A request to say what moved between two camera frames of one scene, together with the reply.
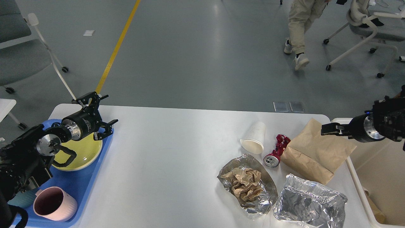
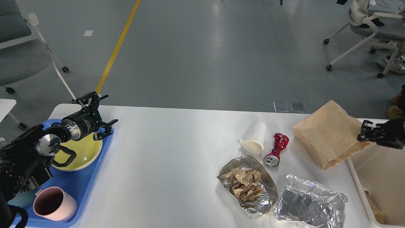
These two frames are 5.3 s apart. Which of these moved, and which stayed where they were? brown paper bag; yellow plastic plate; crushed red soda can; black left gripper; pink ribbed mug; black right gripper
Moved: brown paper bag; black right gripper
Stayed: crushed red soda can; pink ribbed mug; yellow plastic plate; black left gripper
